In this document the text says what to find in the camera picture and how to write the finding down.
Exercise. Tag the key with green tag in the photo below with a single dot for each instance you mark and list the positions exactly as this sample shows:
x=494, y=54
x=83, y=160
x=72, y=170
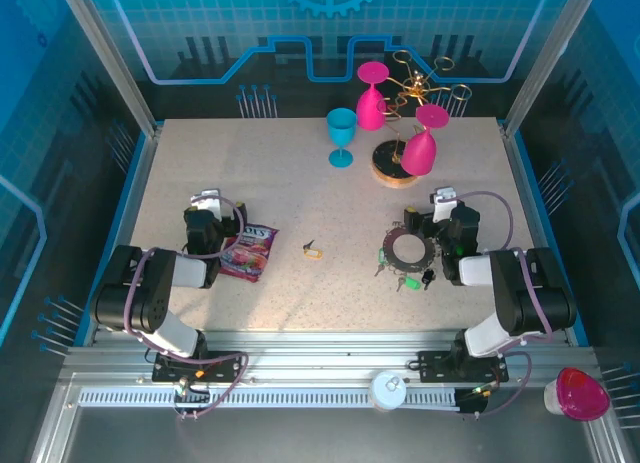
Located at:
x=381, y=257
x=411, y=283

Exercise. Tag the black key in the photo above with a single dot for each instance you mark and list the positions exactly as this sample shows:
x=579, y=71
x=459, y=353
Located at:
x=428, y=277

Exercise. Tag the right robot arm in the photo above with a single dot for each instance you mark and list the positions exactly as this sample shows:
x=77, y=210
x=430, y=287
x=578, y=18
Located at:
x=515, y=293

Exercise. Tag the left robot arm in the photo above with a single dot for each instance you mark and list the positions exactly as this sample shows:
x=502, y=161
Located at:
x=150, y=293

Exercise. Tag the red candy bag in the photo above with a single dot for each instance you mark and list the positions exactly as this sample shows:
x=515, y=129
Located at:
x=250, y=253

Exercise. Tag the pink plastic goblet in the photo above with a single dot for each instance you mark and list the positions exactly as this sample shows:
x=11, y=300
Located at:
x=369, y=110
x=419, y=153

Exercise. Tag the teal plastic goblet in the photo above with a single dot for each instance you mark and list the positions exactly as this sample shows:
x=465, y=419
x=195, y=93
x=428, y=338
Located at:
x=341, y=125

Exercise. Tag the white round cap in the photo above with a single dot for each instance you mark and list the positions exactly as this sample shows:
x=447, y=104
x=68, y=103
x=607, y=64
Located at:
x=386, y=390

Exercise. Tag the cup with pink lid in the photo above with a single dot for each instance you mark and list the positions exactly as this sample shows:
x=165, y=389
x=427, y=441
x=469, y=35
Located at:
x=580, y=393

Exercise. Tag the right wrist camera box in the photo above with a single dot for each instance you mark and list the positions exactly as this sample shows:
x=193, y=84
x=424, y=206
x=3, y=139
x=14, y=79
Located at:
x=442, y=203

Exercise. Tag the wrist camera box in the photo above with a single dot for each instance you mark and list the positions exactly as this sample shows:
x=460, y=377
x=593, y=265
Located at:
x=205, y=200
x=442, y=203

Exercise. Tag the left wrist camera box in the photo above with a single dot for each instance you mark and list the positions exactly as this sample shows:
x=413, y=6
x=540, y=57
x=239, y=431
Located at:
x=205, y=200

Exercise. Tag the aluminium side rail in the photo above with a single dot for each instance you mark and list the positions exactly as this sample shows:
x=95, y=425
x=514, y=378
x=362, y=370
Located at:
x=134, y=203
x=532, y=208

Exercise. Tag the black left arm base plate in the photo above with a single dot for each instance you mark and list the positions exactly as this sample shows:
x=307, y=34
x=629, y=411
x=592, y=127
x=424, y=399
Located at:
x=225, y=365

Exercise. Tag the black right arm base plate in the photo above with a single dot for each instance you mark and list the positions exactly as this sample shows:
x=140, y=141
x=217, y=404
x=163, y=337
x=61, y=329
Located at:
x=432, y=365

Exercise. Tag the aluminium mounting rail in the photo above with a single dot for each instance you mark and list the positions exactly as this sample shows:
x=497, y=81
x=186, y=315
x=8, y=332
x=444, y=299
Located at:
x=325, y=355

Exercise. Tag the aluminium frame post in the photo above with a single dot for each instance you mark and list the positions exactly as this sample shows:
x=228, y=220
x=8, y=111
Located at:
x=550, y=58
x=107, y=58

